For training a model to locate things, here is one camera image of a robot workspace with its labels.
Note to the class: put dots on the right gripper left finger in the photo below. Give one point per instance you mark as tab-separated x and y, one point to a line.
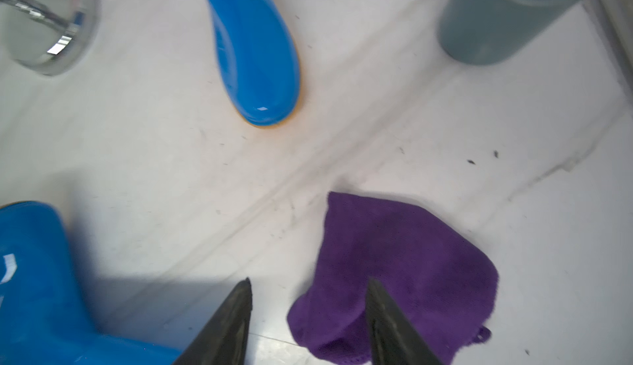
223	339

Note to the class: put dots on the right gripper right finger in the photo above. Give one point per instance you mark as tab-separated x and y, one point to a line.
394	340

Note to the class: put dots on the blue rubber boot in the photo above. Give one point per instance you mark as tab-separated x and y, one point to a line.
43	317
257	59

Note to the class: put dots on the chrome hook stand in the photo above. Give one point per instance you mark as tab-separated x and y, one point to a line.
48	37

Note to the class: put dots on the purple cloth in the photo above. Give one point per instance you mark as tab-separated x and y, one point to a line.
445	286

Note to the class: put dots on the grey-green cup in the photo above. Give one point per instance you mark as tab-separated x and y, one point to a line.
486	32

